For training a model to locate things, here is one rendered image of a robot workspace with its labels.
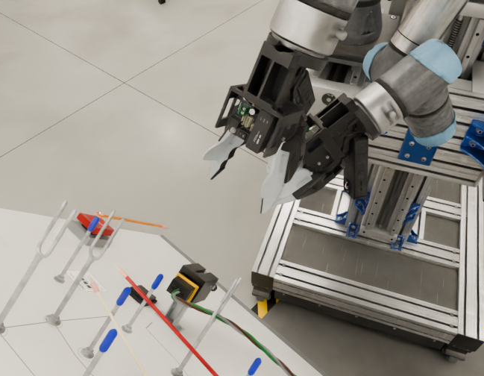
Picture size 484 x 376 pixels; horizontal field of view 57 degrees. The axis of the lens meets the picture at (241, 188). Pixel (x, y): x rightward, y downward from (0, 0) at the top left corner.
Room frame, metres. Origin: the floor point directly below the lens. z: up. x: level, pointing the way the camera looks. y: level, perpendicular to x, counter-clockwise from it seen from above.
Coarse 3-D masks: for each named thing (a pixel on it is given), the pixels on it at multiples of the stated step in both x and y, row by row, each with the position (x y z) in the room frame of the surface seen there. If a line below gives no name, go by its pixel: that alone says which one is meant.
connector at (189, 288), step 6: (186, 276) 0.33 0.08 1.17; (174, 282) 0.31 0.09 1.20; (180, 282) 0.31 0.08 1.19; (186, 282) 0.31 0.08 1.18; (192, 282) 0.32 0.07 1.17; (168, 288) 0.30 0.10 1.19; (174, 288) 0.30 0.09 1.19; (180, 288) 0.30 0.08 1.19; (186, 288) 0.30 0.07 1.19; (192, 288) 0.30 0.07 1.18; (180, 294) 0.29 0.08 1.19; (186, 294) 0.29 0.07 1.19; (186, 300) 0.29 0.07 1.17
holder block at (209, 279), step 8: (192, 264) 0.36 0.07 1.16; (184, 272) 0.33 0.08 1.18; (192, 272) 0.33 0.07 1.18; (208, 272) 0.35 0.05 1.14; (200, 280) 0.32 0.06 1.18; (208, 280) 0.33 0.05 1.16; (216, 280) 0.34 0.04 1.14; (200, 288) 0.31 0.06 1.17; (208, 288) 0.33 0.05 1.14; (200, 296) 0.31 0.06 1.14
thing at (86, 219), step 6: (78, 216) 0.47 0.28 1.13; (84, 216) 0.47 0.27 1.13; (90, 216) 0.48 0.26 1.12; (84, 222) 0.46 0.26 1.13; (90, 222) 0.46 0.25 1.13; (102, 222) 0.48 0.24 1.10; (96, 228) 0.44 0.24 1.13; (108, 228) 0.46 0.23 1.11; (96, 234) 0.45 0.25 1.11; (102, 234) 0.45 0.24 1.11; (108, 234) 0.45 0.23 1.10
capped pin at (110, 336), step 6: (114, 330) 0.16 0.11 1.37; (108, 336) 0.16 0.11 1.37; (114, 336) 0.16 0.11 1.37; (102, 342) 0.15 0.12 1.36; (108, 342) 0.15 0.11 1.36; (102, 348) 0.15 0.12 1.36; (108, 348) 0.15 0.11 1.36; (96, 354) 0.15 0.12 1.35; (102, 354) 0.15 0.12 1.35; (96, 360) 0.14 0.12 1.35; (90, 366) 0.14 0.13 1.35; (84, 372) 0.14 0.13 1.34; (90, 372) 0.14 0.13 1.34
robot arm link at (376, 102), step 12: (372, 84) 0.58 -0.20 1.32; (360, 96) 0.56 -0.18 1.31; (372, 96) 0.55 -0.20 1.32; (384, 96) 0.55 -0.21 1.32; (372, 108) 0.54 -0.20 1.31; (384, 108) 0.53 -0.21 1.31; (396, 108) 0.53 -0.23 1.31; (372, 120) 0.53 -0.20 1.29; (384, 120) 0.53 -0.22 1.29; (396, 120) 0.53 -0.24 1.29; (384, 132) 0.53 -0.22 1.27
